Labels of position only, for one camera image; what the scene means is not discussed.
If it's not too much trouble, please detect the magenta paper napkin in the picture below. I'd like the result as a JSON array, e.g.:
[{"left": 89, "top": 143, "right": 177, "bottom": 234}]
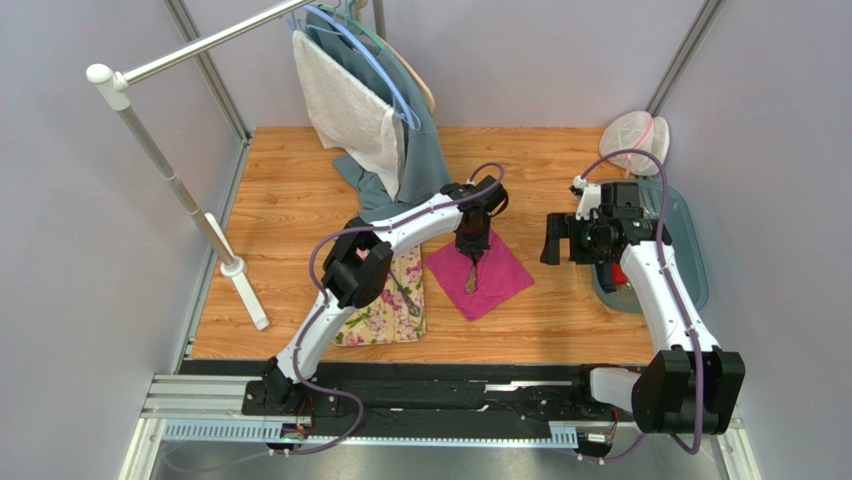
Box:
[{"left": 425, "top": 230, "right": 534, "bottom": 321}]

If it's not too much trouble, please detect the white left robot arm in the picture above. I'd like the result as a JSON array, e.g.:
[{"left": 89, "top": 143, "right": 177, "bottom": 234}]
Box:
[{"left": 241, "top": 176, "right": 509, "bottom": 416}]

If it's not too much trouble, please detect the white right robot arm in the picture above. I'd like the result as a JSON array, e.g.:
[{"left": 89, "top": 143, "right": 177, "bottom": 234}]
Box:
[{"left": 540, "top": 176, "right": 746, "bottom": 436}]

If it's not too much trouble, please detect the teal plastic tray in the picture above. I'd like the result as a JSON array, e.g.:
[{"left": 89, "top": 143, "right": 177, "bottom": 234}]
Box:
[{"left": 590, "top": 179, "right": 709, "bottom": 314}]

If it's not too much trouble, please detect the teal blue garment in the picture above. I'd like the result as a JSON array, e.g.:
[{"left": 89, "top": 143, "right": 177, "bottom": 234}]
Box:
[{"left": 307, "top": 13, "right": 451, "bottom": 222}]

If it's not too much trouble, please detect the white mesh laundry bag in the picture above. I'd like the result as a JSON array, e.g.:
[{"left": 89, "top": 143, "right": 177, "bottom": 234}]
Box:
[{"left": 599, "top": 111, "right": 671, "bottom": 176}]

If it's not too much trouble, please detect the floral placemat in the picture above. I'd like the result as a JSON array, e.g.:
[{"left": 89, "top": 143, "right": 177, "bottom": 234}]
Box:
[{"left": 332, "top": 247, "right": 426, "bottom": 347}]

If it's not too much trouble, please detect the white towel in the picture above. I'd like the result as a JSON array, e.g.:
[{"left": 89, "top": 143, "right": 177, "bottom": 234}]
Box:
[{"left": 292, "top": 31, "right": 404, "bottom": 199}]

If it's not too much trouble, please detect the green plastic hanger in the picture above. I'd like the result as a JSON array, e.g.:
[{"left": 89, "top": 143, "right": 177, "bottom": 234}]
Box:
[{"left": 335, "top": 0, "right": 387, "bottom": 50}]

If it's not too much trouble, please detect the wooden hanger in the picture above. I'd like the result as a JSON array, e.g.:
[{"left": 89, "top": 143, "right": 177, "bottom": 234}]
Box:
[{"left": 354, "top": 0, "right": 437, "bottom": 115}]

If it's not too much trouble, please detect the blue plastic hanger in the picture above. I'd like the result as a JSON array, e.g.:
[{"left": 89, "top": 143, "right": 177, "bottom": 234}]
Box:
[{"left": 288, "top": 3, "right": 422, "bottom": 130}]

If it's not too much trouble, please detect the white clothes rack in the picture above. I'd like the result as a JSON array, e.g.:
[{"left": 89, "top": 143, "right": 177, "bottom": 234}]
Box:
[{"left": 86, "top": 1, "right": 308, "bottom": 331}]

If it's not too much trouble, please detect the red handled utensil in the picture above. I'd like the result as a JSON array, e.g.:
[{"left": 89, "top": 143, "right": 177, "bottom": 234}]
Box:
[{"left": 611, "top": 263, "right": 629, "bottom": 286}]

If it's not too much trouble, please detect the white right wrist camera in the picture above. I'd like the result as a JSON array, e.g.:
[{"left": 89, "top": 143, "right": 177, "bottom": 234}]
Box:
[{"left": 571, "top": 175, "right": 602, "bottom": 220}]

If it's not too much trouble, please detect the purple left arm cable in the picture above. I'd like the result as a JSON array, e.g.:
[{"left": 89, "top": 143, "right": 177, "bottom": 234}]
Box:
[{"left": 266, "top": 161, "right": 507, "bottom": 457}]

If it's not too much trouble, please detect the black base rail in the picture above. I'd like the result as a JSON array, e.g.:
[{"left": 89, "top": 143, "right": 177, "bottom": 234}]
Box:
[{"left": 179, "top": 360, "right": 633, "bottom": 440}]

